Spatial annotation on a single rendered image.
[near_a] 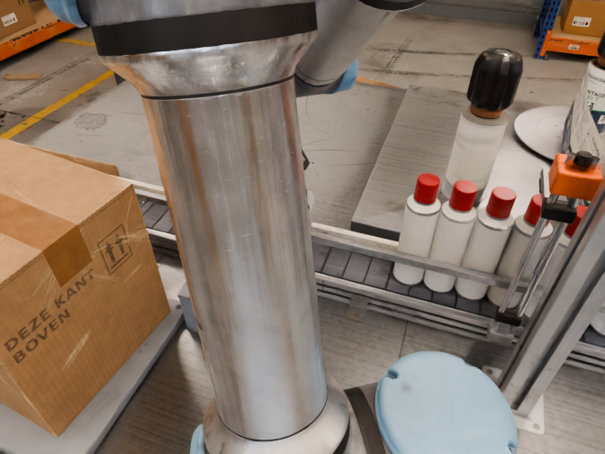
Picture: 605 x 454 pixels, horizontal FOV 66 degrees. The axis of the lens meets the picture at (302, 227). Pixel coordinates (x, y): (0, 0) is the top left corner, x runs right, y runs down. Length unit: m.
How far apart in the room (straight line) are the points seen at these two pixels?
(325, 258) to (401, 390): 0.46
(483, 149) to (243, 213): 0.73
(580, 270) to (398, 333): 0.35
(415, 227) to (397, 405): 0.37
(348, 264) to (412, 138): 0.47
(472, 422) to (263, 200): 0.26
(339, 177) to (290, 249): 0.86
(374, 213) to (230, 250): 0.70
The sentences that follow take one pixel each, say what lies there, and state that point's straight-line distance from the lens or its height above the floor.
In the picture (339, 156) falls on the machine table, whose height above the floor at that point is 0.83.
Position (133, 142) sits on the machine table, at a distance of 1.33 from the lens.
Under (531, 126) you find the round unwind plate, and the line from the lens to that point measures 1.33.
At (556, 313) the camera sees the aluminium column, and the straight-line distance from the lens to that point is 0.61.
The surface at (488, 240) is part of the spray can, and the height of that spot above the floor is 1.02.
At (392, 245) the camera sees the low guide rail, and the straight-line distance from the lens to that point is 0.83.
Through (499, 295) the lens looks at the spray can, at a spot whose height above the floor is 0.91.
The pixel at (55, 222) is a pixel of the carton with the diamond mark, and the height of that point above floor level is 1.12.
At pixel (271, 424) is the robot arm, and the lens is 0.34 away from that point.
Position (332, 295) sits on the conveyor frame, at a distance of 0.83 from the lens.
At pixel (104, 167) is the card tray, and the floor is 0.86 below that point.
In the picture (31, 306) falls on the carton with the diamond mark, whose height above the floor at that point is 1.07.
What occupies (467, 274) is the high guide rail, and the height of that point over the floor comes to 0.96.
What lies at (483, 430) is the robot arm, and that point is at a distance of 0.42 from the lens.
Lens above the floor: 1.48
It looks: 41 degrees down
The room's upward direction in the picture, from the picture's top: straight up
